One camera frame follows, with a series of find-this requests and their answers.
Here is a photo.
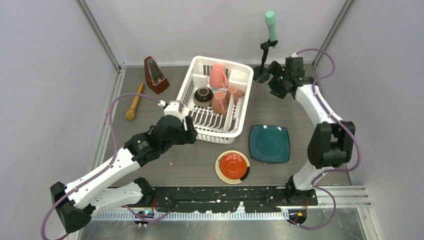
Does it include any brown wooden metronome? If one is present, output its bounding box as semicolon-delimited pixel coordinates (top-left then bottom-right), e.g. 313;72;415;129
144;56;170;95

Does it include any wooden pestle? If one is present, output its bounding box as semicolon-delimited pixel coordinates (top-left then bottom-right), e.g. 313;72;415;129
124;83;145;121

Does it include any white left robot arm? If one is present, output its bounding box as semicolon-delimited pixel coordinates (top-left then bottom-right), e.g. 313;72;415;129
50;115;198;234

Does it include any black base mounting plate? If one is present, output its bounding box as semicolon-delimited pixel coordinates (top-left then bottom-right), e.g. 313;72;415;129
135;186;318;213

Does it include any black microphone stand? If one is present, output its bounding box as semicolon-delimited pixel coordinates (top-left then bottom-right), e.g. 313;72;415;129
253;39;278;83

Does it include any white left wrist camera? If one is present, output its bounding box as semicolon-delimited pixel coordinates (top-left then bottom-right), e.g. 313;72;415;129
157;100;184;121

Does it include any slotted white cable duct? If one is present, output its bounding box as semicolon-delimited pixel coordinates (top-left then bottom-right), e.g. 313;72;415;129
92;209;289;222

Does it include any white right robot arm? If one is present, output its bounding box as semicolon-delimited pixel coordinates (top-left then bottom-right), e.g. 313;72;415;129
267;56;356;205

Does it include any large pink mug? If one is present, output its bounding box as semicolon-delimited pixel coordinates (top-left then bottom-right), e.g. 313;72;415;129
209;63;229;89

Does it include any black patterned ceramic bowl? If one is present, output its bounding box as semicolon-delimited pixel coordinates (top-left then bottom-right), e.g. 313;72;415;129
193;87;214;108

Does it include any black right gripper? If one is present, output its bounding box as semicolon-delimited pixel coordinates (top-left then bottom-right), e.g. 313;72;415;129
256;61;291;100

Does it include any teal square plate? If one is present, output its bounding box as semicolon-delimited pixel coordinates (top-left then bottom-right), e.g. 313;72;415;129
248;124;291;164

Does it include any white round plate with lettering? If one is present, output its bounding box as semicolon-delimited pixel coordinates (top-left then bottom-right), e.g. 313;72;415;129
222;95;236;133

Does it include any small pink cup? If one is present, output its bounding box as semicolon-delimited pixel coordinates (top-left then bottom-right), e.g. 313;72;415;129
226;86;245;105

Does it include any mint green microphone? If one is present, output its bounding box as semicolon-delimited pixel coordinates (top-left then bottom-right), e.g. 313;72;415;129
264;10;278;42

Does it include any white plastic dish rack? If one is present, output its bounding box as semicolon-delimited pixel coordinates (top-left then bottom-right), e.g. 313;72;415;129
176;56;254;144

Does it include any red and cream saucer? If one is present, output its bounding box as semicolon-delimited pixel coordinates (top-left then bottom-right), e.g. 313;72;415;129
215;150;251;185

